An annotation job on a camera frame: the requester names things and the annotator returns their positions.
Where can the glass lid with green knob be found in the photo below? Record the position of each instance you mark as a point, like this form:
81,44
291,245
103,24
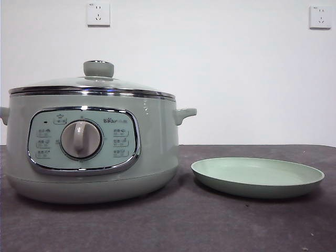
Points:
98,68

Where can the pale green electric steamer pot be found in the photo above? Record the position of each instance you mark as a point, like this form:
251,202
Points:
157,147

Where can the pale green round plate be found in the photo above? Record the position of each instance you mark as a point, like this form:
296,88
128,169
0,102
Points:
257,174

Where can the white wall socket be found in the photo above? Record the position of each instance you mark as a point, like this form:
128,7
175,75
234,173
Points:
98,14
319,17

